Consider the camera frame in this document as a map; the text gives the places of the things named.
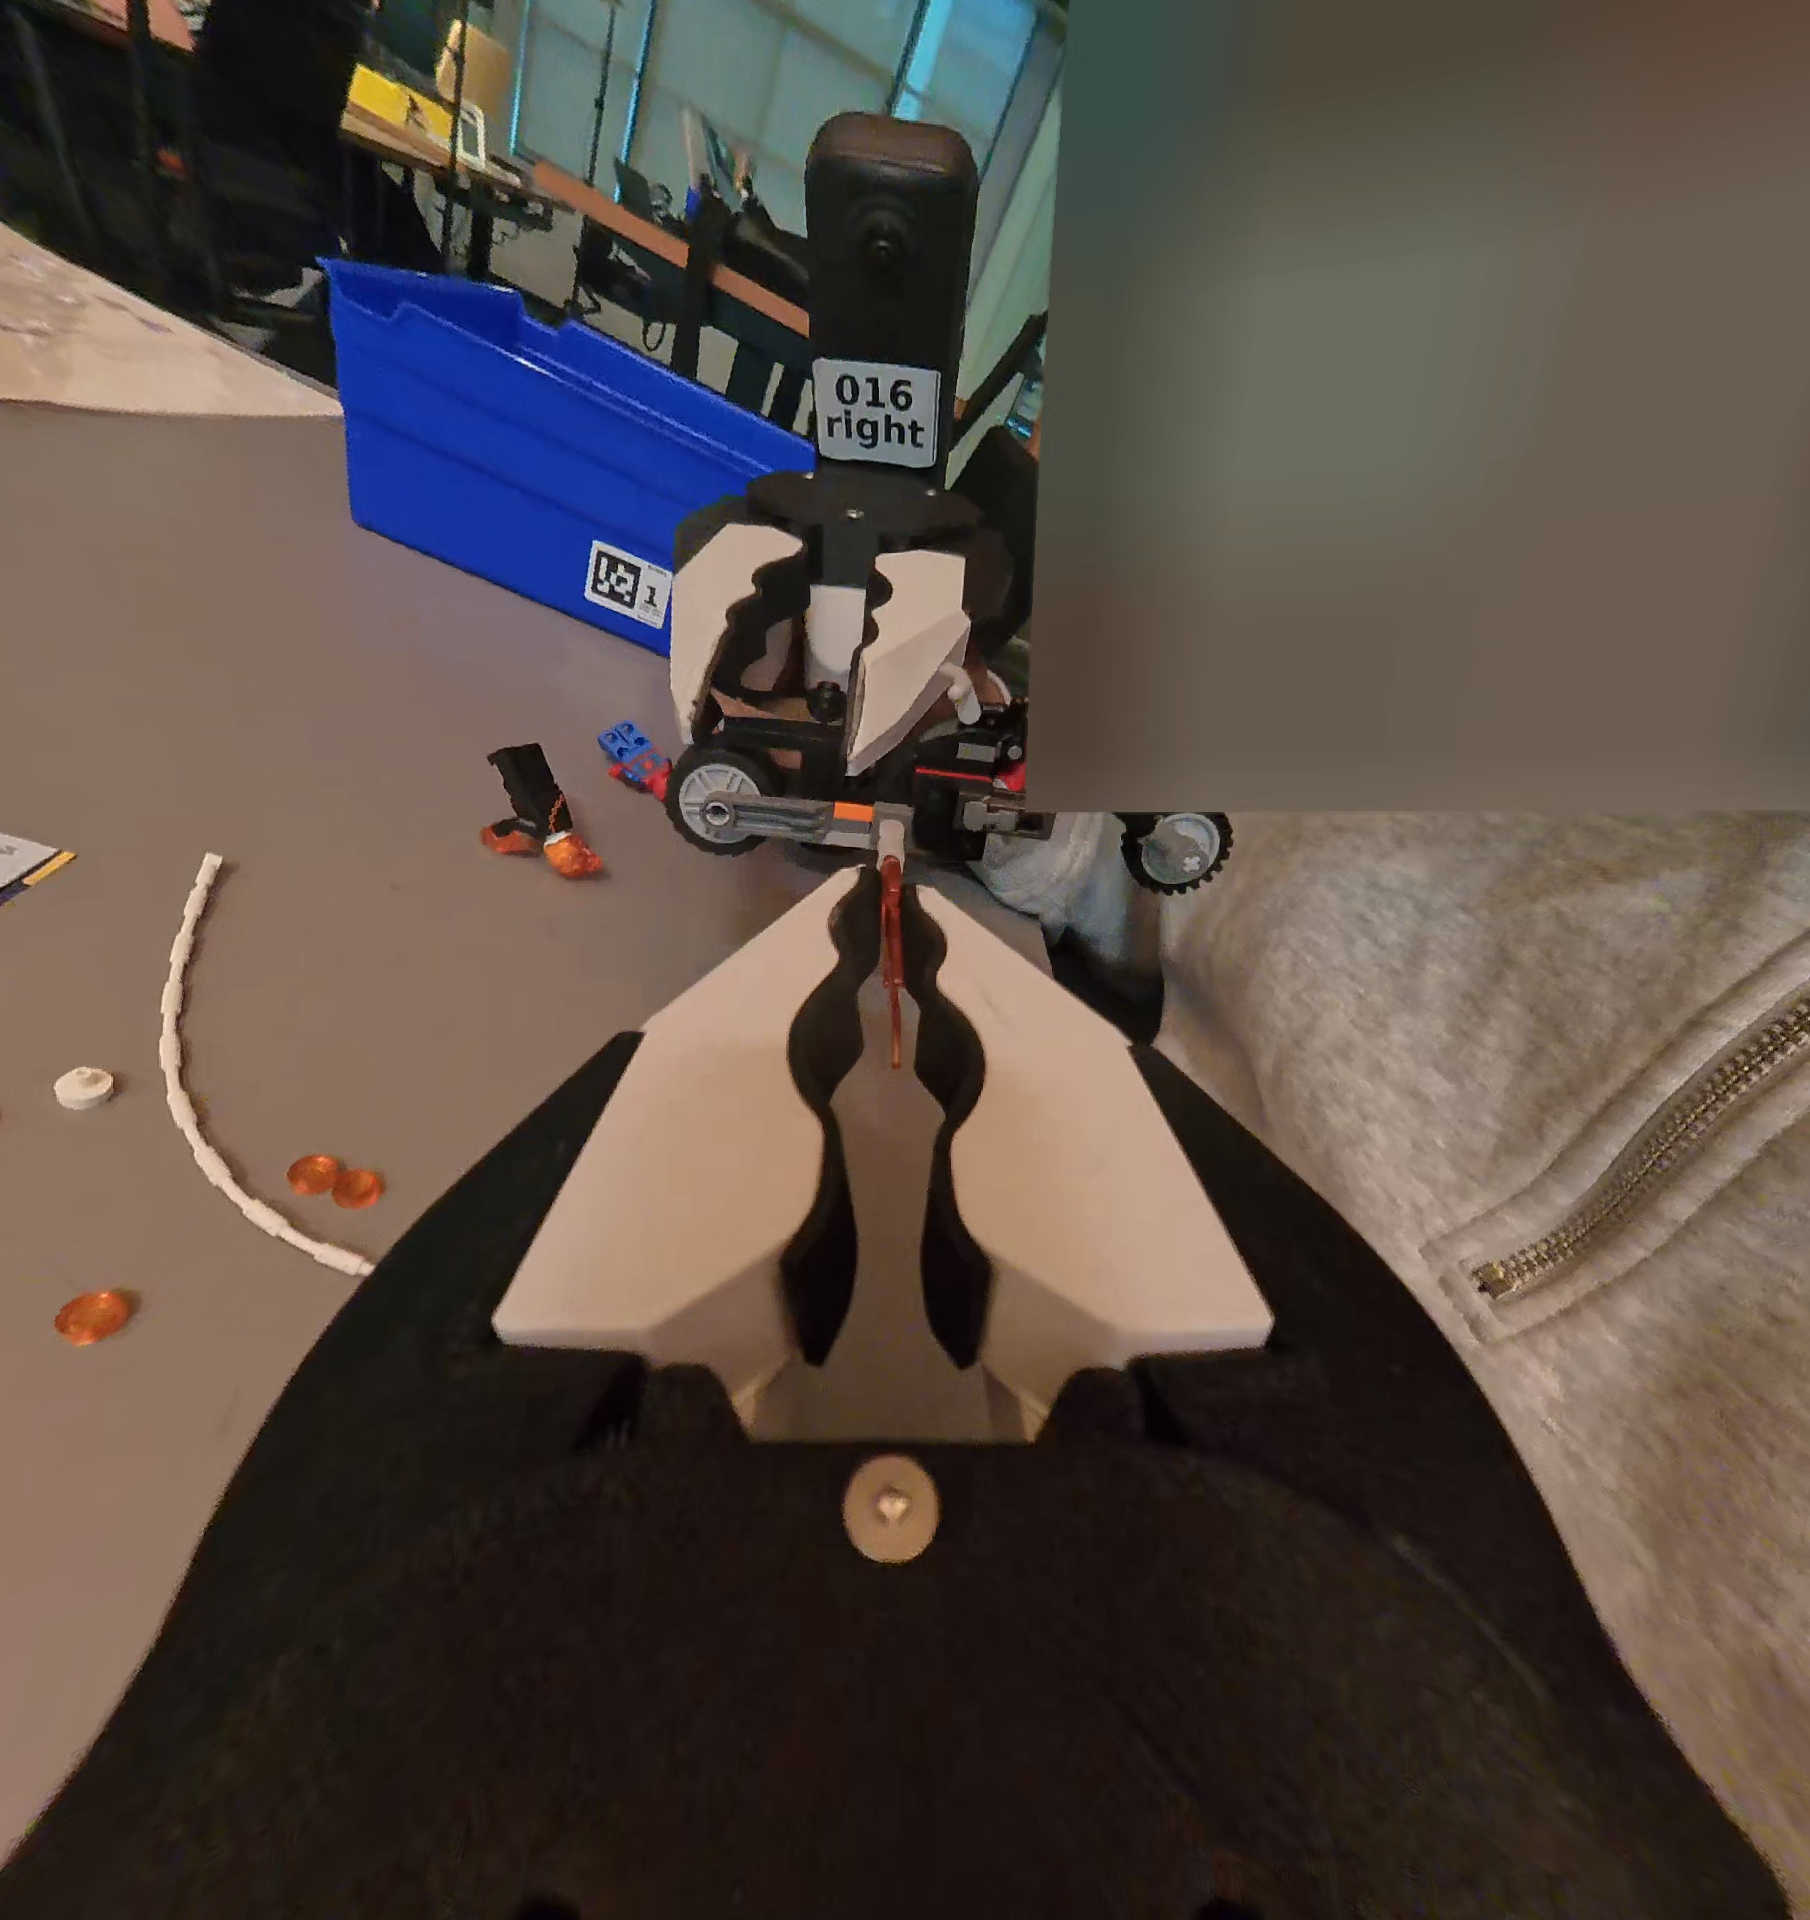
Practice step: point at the white round lego stud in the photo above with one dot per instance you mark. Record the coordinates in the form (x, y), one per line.
(83, 1088)

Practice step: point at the blue plastic bin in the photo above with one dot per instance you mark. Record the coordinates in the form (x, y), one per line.
(545, 434)

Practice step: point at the transparent orange lego flame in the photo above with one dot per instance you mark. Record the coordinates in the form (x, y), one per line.
(894, 961)

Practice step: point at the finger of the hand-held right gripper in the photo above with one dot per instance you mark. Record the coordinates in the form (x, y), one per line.
(703, 615)
(912, 631)

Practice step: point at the grey zip hoodie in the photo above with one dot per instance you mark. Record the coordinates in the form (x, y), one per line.
(1521, 1350)

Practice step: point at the white printed board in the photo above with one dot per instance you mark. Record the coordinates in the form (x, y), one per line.
(94, 344)

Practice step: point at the background wooden table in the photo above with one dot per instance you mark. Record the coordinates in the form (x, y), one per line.
(665, 240)

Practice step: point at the blue and red lego assembly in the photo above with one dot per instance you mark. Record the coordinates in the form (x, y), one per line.
(633, 758)

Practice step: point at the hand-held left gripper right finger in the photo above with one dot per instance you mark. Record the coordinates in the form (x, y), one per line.
(1100, 1184)

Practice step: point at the orange round lego stud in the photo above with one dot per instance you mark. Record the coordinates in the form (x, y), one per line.
(315, 1173)
(94, 1316)
(359, 1188)

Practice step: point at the black lego motorcycle model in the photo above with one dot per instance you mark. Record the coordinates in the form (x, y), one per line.
(725, 803)

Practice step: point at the black angled panel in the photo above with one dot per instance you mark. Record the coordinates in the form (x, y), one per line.
(999, 510)

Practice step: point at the person's right hand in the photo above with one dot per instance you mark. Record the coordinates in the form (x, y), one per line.
(779, 686)

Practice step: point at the black and orange lego assembly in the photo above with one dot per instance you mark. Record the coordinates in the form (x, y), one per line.
(545, 819)

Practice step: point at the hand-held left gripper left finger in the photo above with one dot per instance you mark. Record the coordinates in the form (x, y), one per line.
(650, 1184)

